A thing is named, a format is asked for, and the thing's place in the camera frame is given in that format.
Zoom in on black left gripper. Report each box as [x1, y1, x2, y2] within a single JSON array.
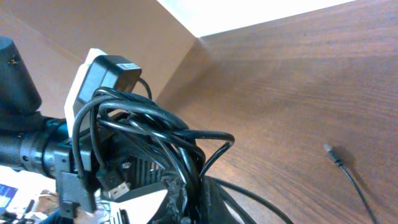
[[55, 113, 168, 218]]

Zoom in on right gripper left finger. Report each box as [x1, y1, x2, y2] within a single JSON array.
[[149, 176, 190, 224]]

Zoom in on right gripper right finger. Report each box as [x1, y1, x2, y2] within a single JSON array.
[[199, 177, 238, 224]]

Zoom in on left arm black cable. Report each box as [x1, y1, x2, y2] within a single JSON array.
[[136, 77, 153, 101]]

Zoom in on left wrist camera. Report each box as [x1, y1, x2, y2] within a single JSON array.
[[64, 48, 142, 137]]

